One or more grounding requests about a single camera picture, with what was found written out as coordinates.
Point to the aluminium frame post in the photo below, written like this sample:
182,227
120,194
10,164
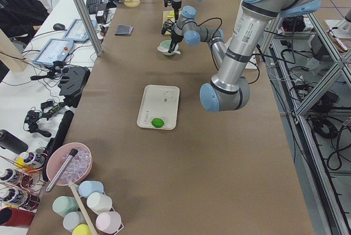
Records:
83,13

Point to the seated person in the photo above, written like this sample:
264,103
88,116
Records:
22,18

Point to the red cup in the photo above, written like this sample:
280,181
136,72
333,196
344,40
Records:
16,217

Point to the green lime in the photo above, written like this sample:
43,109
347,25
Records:
157,122

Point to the near teach pendant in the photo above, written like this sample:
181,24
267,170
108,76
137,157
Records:
54,50

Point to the pink bowl with ice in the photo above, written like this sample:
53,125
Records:
78,168

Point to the black keyboard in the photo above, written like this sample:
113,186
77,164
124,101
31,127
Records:
92,6

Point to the teach pendant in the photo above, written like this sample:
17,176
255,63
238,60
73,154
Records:
54,50
76,32

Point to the yellow cup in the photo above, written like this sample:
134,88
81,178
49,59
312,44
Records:
82,229

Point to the blue cup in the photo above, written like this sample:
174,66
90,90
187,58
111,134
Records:
86,188

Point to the grey folded cloth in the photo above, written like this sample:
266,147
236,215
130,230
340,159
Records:
124,30

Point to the pink cup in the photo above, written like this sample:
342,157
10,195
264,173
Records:
109,222

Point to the cream rabbit tray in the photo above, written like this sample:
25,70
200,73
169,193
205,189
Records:
159,101

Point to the metal muddler rod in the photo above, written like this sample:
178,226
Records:
61,170

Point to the mint green bowl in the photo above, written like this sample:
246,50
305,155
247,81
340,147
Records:
167,44

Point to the computer mouse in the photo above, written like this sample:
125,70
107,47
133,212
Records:
59,27

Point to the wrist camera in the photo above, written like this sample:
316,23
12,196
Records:
167,28
168,3

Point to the lemon slice stack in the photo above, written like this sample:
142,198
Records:
171,14

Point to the black bottle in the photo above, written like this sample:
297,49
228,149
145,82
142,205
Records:
12,143

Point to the white cup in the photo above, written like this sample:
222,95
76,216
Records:
99,203

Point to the wooden cutting board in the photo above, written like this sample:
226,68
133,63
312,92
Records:
165,18

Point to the far teach pendant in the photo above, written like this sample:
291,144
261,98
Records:
76,32

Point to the grey cup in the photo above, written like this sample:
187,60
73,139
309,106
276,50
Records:
72,220

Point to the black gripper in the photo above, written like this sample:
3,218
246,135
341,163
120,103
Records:
175,37
176,4

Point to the white pedestal column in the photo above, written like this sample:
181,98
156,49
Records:
251,65

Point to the green cup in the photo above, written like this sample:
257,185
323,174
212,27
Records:
64,204

